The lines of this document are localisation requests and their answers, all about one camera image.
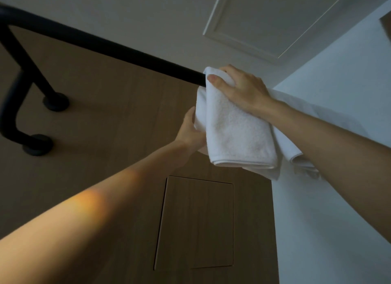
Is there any person's right hand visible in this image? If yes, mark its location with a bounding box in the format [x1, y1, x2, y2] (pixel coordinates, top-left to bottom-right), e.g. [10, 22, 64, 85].
[206, 64, 288, 118]

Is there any person's left hand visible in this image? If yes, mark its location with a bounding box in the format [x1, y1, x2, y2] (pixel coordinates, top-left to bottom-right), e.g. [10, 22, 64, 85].
[176, 106, 207, 155]

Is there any black towel rail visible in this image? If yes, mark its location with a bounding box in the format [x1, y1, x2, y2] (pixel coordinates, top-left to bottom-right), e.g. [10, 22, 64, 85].
[0, 3, 207, 157]

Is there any person's right forearm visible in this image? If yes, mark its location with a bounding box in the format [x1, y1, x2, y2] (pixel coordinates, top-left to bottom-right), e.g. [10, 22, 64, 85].
[266, 98, 391, 245]

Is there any person's left forearm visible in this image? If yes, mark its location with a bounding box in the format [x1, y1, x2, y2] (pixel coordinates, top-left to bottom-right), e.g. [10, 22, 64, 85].
[0, 140, 198, 284]

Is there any white ceiling access hatch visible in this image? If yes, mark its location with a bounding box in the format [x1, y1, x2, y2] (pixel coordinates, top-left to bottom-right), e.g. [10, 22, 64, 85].
[202, 0, 356, 65]

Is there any wooden back panel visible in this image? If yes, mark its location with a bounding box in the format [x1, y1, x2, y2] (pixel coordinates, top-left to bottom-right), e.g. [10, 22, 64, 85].
[0, 24, 279, 284]

